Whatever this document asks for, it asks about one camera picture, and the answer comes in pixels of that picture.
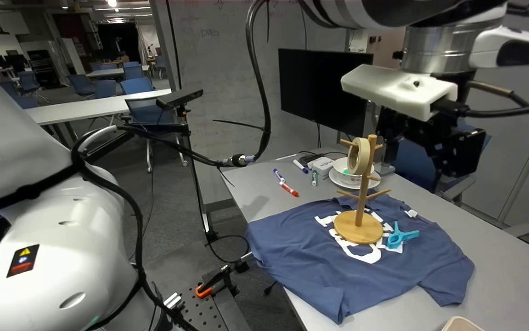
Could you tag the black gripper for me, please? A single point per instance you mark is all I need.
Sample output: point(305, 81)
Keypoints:
point(453, 148)

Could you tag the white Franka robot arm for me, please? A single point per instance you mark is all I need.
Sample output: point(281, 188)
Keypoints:
point(37, 245)

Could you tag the wooden peg hanger stand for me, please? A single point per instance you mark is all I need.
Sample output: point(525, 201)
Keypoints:
point(358, 229)

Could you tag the turquoise plastic clip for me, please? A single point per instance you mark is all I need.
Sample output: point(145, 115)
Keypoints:
point(398, 238)

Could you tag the white bowl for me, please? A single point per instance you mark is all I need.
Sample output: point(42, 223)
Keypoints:
point(340, 166)

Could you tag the small white cardboard box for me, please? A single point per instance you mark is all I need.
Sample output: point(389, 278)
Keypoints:
point(319, 166)

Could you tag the green marker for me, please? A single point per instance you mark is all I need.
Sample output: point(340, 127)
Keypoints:
point(314, 179)

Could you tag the black monitor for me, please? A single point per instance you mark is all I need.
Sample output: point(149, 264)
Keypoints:
point(312, 85)

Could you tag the purple capped marker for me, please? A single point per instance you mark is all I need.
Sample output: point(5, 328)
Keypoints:
point(299, 166)

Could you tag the blue printed t-shirt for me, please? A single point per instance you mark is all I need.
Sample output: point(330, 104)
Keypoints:
point(338, 269)

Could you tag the red marker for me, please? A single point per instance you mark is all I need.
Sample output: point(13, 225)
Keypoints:
point(288, 190)

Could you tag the beige cutlery tray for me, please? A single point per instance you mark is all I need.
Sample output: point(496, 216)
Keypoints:
point(459, 324)

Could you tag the blue marker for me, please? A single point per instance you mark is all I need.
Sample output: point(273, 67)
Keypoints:
point(277, 175)

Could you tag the black tripod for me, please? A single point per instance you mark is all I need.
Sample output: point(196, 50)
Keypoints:
point(195, 177)

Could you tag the orange black clamp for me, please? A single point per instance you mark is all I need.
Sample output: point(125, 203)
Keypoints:
point(211, 284)

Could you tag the white background table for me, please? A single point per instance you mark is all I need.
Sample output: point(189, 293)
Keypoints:
point(86, 109)

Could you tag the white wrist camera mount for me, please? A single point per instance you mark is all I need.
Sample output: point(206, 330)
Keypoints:
point(398, 92)

